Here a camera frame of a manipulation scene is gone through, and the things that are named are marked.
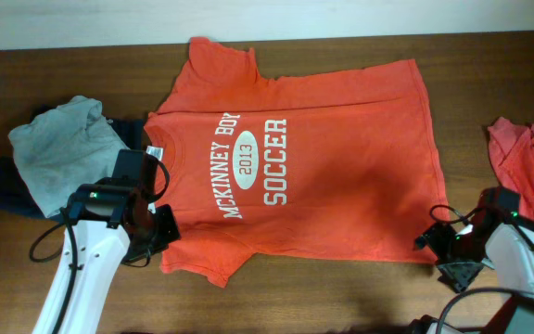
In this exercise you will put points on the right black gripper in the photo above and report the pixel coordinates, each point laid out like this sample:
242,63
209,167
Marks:
435,237

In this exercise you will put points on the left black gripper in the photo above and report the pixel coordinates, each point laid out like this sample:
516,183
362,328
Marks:
171,231

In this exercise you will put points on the orange soccer t-shirt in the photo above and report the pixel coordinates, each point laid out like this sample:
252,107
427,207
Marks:
335,166

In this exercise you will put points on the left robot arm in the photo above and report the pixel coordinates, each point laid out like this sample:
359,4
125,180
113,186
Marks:
113,222

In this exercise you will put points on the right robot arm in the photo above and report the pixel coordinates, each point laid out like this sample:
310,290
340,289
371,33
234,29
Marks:
493,235

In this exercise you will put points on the folded grey shirt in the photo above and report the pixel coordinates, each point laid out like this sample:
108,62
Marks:
62,149

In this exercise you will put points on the folded navy garment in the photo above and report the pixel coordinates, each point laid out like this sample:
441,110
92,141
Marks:
14,194

